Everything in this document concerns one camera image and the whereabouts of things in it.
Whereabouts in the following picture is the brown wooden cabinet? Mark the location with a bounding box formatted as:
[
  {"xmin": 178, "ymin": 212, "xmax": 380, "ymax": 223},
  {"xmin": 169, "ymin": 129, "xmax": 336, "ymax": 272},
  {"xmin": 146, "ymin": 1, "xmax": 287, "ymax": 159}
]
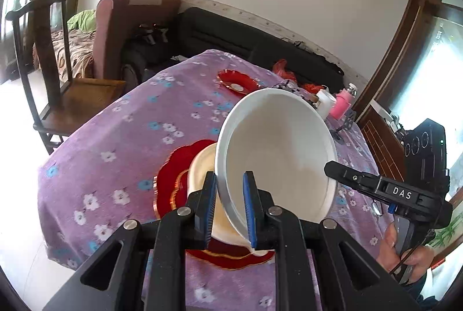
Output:
[{"xmin": 356, "ymin": 101, "xmax": 407, "ymax": 185}]

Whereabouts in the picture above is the pink bottle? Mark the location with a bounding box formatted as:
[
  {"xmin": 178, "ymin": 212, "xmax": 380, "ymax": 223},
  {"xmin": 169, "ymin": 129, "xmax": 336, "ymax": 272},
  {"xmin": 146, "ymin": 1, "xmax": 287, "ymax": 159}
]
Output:
[{"xmin": 330, "ymin": 83, "xmax": 358, "ymax": 119}]

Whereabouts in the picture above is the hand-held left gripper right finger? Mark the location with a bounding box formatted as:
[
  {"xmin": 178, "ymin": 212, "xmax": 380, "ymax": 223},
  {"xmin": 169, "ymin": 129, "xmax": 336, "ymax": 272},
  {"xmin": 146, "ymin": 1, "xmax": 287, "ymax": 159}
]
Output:
[{"xmin": 242, "ymin": 171, "xmax": 422, "ymax": 311}]

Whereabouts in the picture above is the cream bowl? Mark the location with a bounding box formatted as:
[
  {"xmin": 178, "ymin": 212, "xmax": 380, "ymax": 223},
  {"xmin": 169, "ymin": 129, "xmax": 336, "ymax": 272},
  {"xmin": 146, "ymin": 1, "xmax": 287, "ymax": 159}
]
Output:
[{"xmin": 187, "ymin": 144, "xmax": 275, "ymax": 257}]

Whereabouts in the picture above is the black metal stand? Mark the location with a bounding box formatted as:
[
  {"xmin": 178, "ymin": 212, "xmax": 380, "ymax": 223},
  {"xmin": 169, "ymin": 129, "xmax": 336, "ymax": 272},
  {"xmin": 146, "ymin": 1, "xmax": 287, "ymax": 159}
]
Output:
[{"xmin": 338, "ymin": 112, "xmax": 357, "ymax": 138}]

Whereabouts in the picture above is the red plastic bag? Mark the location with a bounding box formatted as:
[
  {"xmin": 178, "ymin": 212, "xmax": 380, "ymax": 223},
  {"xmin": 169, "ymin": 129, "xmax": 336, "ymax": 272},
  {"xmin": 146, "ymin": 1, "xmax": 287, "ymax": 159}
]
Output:
[{"xmin": 272, "ymin": 59, "xmax": 298, "ymax": 84}]

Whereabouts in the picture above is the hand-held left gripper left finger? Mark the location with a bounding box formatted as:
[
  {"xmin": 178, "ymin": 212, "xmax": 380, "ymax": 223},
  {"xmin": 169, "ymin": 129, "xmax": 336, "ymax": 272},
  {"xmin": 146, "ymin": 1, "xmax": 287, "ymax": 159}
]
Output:
[{"xmin": 41, "ymin": 171, "xmax": 218, "ymax": 311}]

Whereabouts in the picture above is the large red flower-shaped plate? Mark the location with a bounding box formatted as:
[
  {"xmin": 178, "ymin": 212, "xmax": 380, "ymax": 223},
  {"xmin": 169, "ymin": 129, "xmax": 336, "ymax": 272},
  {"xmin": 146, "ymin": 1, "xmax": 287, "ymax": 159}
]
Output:
[{"xmin": 154, "ymin": 139, "xmax": 275, "ymax": 270}]

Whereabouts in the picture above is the patterned fabric pouch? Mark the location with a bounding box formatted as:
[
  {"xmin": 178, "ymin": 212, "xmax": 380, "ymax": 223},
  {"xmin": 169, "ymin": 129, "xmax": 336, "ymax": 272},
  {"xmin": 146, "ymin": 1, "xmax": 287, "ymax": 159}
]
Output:
[{"xmin": 277, "ymin": 79, "xmax": 312, "ymax": 102}]

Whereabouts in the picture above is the white cup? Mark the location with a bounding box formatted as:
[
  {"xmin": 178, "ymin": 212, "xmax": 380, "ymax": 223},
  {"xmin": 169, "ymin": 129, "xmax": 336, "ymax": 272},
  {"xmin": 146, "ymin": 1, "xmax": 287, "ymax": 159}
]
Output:
[{"xmin": 315, "ymin": 87, "xmax": 338, "ymax": 118}]

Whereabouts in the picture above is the white bowl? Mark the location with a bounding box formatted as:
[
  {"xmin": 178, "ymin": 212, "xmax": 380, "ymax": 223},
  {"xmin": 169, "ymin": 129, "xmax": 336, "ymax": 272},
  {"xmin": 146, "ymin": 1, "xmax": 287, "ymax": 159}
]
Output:
[{"xmin": 214, "ymin": 88, "xmax": 339, "ymax": 250}]

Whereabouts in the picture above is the person's right hand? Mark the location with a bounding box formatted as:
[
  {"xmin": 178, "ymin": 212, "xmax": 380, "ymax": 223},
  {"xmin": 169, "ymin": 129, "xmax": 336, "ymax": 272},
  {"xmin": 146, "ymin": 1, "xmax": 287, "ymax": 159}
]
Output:
[{"xmin": 376, "ymin": 224, "xmax": 435, "ymax": 279}]

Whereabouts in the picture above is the brown pink armchair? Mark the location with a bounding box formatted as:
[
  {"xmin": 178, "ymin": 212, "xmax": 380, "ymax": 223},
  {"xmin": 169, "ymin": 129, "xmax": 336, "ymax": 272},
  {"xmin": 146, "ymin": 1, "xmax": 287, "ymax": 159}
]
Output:
[{"xmin": 92, "ymin": 0, "xmax": 181, "ymax": 80}]

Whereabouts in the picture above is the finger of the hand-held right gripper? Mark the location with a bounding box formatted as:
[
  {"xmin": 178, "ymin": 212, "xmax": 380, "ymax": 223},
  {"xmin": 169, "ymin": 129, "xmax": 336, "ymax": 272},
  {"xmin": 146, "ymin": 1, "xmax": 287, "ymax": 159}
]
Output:
[{"xmin": 324, "ymin": 161, "xmax": 389, "ymax": 202}]

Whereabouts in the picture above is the black sofa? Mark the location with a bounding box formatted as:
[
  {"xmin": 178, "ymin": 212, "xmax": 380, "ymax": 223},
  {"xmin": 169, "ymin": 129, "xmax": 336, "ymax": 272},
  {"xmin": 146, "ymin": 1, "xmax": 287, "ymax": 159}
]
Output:
[{"xmin": 177, "ymin": 6, "xmax": 344, "ymax": 91}]

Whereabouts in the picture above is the dark wooden chair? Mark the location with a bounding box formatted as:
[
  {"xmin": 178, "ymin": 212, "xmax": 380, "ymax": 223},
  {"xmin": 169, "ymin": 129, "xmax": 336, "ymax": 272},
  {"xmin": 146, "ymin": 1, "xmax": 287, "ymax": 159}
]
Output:
[{"xmin": 5, "ymin": 0, "xmax": 127, "ymax": 155}]

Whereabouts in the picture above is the black backpack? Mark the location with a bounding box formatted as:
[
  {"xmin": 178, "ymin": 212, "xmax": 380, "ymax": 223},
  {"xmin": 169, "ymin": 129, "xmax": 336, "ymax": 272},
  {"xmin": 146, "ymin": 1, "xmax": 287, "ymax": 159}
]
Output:
[{"xmin": 121, "ymin": 23, "xmax": 189, "ymax": 87}]

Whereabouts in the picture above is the brown patterned blanket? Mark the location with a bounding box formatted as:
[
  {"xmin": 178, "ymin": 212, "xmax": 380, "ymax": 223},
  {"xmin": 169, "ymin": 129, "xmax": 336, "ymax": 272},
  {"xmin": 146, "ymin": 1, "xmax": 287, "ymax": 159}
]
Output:
[{"xmin": 34, "ymin": 28, "xmax": 95, "ymax": 78}]

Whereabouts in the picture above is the purple floral tablecloth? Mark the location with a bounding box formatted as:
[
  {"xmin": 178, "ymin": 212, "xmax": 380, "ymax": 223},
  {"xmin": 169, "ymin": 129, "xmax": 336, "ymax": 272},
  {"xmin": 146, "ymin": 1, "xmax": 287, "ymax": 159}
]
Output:
[{"xmin": 37, "ymin": 49, "xmax": 393, "ymax": 311}]

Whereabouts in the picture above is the green cloth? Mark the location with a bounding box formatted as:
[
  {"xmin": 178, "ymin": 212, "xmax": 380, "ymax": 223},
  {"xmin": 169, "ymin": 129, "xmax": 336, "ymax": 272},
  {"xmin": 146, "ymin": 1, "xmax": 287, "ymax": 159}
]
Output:
[{"xmin": 67, "ymin": 10, "xmax": 96, "ymax": 31}]

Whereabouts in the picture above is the wooden door frame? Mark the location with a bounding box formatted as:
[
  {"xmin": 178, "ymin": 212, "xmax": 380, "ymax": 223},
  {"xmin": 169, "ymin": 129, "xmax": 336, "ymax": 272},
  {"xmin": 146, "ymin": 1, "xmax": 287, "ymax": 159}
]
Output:
[{"xmin": 352, "ymin": 0, "xmax": 444, "ymax": 113}]

